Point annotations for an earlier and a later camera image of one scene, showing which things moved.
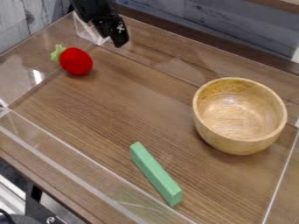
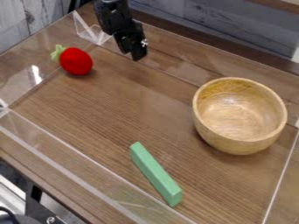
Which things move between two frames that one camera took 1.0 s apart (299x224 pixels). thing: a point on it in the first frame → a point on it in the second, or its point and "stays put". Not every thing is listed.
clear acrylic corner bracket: x=88 y=31 stays put
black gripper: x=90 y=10 → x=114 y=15
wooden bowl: x=239 y=115 stays put
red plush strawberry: x=74 y=59 stays put
